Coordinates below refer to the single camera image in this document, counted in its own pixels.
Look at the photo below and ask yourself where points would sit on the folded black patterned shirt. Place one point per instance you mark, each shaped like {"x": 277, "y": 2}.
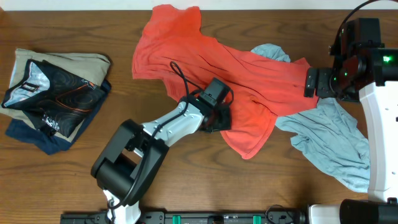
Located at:
{"x": 53, "y": 99}

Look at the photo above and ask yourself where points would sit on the folded navy blue shirt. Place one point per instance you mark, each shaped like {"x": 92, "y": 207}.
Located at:
{"x": 20, "y": 131}

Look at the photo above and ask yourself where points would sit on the light blue t-shirt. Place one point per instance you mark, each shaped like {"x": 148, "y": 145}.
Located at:
{"x": 329, "y": 138}

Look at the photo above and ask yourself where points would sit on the folded beige shirt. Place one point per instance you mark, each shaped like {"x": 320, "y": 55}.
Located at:
{"x": 91, "y": 67}

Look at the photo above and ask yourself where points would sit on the red t-shirt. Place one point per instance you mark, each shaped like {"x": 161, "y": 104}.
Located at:
{"x": 264, "y": 89}

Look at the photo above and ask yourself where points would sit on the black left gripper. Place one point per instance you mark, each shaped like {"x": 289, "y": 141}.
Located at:
{"x": 226, "y": 124}

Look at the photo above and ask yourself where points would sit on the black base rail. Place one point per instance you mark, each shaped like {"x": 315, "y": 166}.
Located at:
{"x": 275, "y": 214}

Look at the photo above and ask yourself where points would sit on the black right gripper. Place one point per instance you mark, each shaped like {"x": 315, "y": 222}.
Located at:
{"x": 325, "y": 75}

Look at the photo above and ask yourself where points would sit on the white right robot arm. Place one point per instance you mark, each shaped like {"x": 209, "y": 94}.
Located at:
{"x": 369, "y": 76}

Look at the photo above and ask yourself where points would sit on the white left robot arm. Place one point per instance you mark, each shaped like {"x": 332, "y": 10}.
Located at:
{"x": 131, "y": 159}

